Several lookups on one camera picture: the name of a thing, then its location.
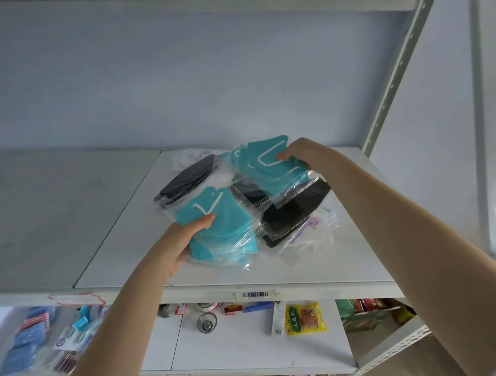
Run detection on person's left hand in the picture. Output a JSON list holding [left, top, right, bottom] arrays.
[[157, 213, 216, 279]]

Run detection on person's right hand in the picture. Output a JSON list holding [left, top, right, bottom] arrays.
[[275, 137, 342, 177]]

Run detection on teal mask packet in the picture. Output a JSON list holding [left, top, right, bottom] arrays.
[[219, 135, 312, 195], [174, 186, 259, 269]]

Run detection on person's right forearm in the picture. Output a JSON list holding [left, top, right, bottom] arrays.
[[321, 154, 496, 376]]

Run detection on person's left forearm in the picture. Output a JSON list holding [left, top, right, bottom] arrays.
[[73, 236, 175, 376]]

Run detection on grey mask packet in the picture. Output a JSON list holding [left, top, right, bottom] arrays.
[[154, 154, 216, 206]]

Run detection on black mask packet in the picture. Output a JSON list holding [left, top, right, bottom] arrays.
[[230, 177, 273, 207], [259, 179, 332, 249]]

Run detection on white shelf board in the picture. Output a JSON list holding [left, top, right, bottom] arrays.
[[74, 147, 396, 289]]

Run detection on clear packet with purple print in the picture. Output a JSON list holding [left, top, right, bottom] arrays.
[[278, 206, 338, 266]]

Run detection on grey jar with red label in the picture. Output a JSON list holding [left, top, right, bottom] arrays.
[[158, 303, 187, 318]]

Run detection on white tube box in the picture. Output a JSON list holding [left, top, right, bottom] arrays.
[[271, 301, 286, 337]]

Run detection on white metal shelf upright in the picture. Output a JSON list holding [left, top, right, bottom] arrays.
[[362, 0, 435, 158]]

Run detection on yellow snack packet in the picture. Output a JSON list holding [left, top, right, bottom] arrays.
[[285, 302, 327, 337]]

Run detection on red-bordered shelf label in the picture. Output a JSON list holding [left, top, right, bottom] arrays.
[[48, 292, 107, 307]]

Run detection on blue and white packets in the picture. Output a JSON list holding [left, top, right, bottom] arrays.
[[52, 305, 110, 351]]

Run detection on green snack boxes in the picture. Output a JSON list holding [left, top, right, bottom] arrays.
[[335, 297, 416, 334]]

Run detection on stack of blue packets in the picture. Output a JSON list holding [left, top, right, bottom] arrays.
[[0, 306, 59, 376]]

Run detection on white perforated shelf bracket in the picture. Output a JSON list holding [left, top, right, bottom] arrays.
[[354, 323, 431, 376]]

